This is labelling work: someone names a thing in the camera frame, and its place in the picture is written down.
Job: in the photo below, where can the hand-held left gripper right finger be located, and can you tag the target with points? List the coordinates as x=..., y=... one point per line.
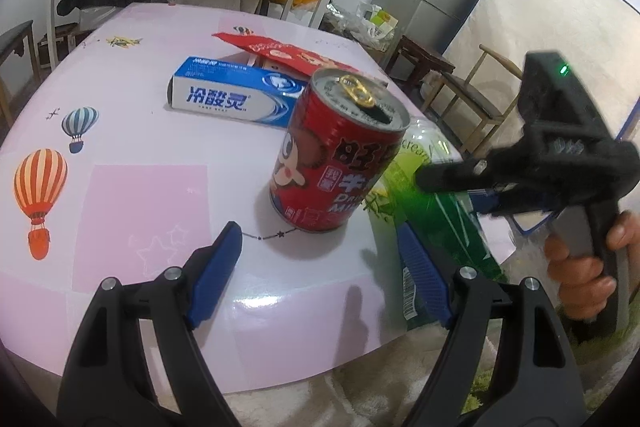
x=425, y=277

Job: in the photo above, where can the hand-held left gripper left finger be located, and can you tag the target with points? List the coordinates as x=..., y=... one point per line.
x=215, y=277

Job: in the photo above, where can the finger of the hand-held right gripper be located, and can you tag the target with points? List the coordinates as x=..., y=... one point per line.
x=450, y=177
x=525, y=219

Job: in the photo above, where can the green plastic packet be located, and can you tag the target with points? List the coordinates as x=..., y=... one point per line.
x=430, y=212

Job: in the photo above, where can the red drink can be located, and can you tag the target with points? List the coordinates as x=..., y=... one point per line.
x=330, y=157

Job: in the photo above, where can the blue toothpaste box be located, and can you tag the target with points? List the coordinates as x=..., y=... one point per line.
x=225, y=92

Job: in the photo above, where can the red snack bag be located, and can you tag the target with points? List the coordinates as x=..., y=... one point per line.
x=280, y=49

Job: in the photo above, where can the person's right forearm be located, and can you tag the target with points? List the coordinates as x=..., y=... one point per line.
x=610, y=357

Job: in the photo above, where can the person's right hand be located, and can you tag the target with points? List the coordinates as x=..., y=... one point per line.
x=580, y=282

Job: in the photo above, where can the wooden chair black seat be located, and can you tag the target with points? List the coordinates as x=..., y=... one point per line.
x=470, y=97
x=17, y=52

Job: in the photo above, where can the person's fuzzy beige clothing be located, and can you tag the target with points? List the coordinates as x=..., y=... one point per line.
x=370, y=382

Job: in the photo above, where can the dark wooden stool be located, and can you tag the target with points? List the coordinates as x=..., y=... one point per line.
x=420, y=57

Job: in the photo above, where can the beige mattress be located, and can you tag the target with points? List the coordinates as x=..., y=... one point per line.
x=540, y=2

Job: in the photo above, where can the pile of plastic bags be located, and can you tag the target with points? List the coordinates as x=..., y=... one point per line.
x=365, y=24

